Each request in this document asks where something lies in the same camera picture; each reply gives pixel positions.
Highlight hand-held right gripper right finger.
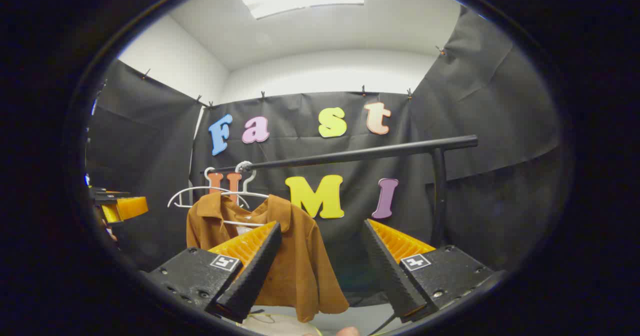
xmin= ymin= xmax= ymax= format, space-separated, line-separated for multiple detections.
xmin=360 ymin=219 xmax=501 ymax=324

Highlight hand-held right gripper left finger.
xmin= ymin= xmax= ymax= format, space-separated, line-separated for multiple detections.
xmin=142 ymin=220 xmax=283 ymax=324

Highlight brown shirt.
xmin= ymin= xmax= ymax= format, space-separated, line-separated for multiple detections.
xmin=186 ymin=192 xmax=350 ymax=323

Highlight white laundry hamper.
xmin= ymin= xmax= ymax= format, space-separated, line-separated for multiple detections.
xmin=240 ymin=312 xmax=323 ymax=336

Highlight bare white plastic hanger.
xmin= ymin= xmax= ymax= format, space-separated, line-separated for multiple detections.
xmin=167 ymin=166 xmax=251 ymax=210

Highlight black clothes rack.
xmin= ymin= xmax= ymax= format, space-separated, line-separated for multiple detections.
xmin=200 ymin=135 xmax=479 ymax=249

